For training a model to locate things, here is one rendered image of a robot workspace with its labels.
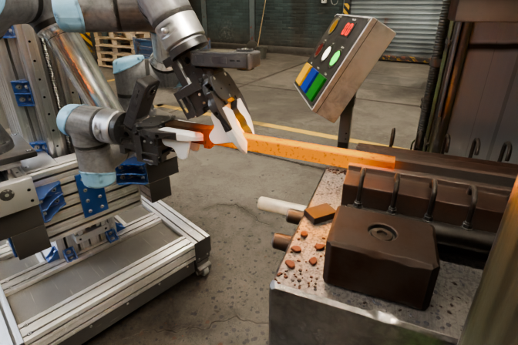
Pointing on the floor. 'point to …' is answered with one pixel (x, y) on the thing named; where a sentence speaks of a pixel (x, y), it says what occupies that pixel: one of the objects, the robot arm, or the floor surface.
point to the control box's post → (344, 127)
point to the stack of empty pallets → (116, 45)
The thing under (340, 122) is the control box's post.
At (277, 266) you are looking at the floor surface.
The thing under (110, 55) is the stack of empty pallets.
